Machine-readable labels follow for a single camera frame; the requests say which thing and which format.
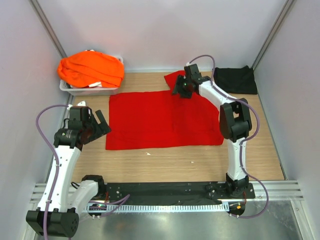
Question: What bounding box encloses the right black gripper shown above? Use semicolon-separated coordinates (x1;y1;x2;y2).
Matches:
171;74;193;99

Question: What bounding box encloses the red t-shirt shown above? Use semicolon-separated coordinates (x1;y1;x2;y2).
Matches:
105;70;224;150

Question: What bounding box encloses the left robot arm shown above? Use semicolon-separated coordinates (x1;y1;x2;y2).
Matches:
26;101;111;240

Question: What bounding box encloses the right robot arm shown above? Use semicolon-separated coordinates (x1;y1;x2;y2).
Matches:
172;64;252;198

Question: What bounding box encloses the white plastic basket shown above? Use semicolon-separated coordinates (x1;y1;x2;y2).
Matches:
58;56;125;97

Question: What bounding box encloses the white red garment in basket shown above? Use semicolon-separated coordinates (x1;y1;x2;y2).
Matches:
70;82;103;89

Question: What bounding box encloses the folded black t-shirt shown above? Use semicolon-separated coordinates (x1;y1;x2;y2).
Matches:
213;65;258;95

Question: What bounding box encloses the orange t-shirt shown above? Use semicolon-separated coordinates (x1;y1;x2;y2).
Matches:
57;50;125;88

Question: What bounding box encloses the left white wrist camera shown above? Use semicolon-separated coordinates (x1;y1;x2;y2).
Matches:
66;101;87;110

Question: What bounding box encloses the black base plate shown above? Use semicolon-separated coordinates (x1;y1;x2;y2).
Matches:
105;181;256;206

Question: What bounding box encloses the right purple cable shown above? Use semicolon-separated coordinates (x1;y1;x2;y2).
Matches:
188;54;270;220

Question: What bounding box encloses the slotted cable duct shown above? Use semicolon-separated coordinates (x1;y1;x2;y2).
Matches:
85;202;229;214

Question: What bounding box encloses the right corner post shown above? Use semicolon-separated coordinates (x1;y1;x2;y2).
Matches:
251;0;297;71

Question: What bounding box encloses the corner post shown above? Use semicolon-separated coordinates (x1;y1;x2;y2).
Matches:
251;0;297;71
29;0;67;58

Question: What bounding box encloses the left corner post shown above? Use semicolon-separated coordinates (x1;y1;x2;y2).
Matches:
29;0;67;58

